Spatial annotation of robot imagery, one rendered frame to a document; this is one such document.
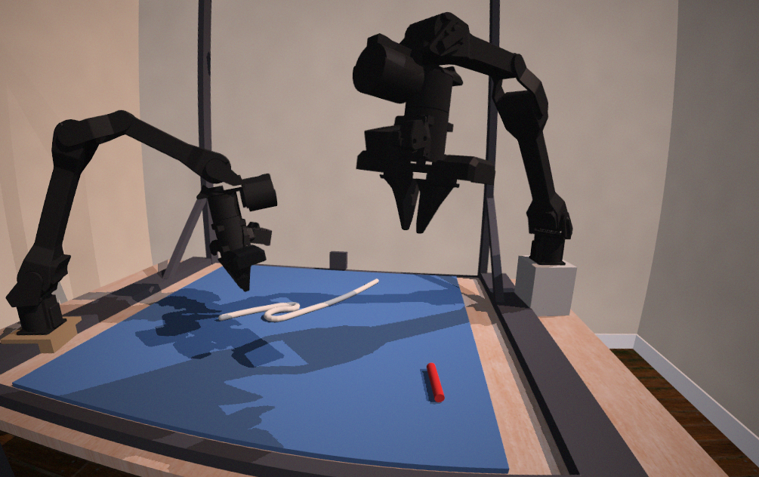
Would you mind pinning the blue work mat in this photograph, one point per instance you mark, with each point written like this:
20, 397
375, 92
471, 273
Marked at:
346, 383

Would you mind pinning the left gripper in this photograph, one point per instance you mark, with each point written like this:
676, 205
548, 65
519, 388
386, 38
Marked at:
399, 174

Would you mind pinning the white rope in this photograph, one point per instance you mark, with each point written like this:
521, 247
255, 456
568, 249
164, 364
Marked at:
292, 307

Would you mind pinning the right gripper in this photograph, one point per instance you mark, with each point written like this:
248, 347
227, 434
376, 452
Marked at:
230, 237

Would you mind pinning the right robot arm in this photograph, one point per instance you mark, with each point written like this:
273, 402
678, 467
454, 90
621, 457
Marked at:
73, 146

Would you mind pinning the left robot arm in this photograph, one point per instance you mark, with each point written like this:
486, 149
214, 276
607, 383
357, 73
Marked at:
387, 70

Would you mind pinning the red cylinder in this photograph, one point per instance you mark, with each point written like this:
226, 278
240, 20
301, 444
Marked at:
435, 382

